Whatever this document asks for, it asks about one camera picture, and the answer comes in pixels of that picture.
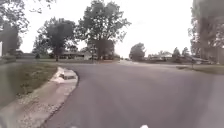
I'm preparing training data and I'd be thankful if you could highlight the large tree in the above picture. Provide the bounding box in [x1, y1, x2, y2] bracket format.
[76, 0, 132, 61]

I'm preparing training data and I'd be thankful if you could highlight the grey asphalt road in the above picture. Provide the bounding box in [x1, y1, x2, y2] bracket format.
[39, 59, 224, 128]

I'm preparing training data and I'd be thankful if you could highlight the dark round tree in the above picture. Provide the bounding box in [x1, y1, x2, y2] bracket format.
[32, 17, 78, 62]

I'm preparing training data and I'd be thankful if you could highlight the small round tree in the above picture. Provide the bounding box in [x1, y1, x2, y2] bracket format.
[128, 42, 147, 63]

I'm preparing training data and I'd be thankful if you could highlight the concrete kerb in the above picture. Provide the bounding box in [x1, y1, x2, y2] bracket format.
[0, 66, 80, 128]

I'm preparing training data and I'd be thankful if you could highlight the grass lawn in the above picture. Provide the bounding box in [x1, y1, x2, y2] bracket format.
[0, 62, 60, 108]
[176, 63, 224, 76]

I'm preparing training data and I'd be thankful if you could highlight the tall tree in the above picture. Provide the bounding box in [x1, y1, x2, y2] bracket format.
[187, 0, 224, 65]

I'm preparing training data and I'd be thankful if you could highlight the low house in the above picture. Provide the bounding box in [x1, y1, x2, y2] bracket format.
[186, 55, 212, 65]
[59, 49, 93, 61]

